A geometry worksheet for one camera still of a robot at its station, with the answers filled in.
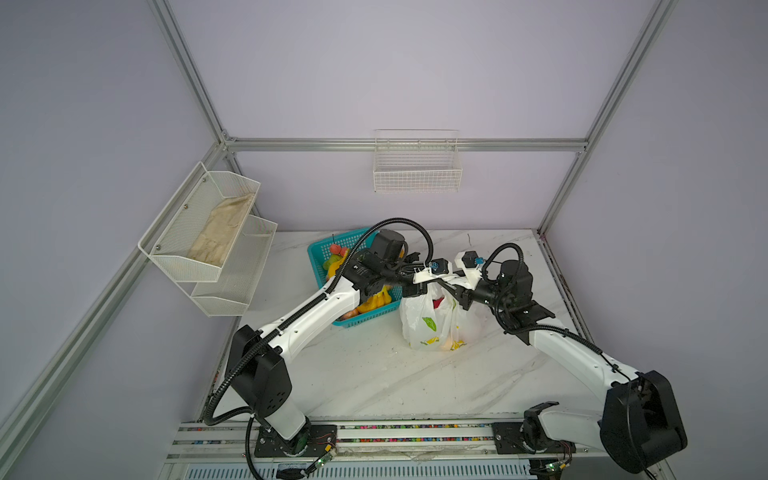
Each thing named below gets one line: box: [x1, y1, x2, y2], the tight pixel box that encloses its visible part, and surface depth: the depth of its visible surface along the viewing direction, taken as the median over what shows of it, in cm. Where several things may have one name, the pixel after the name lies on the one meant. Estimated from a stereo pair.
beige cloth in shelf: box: [188, 193, 255, 267], surface depth 80 cm
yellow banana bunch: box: [357, 285, 392, 313], surface depth 91 cm
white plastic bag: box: [399, 280, 488, 351], surface depth 78 cm
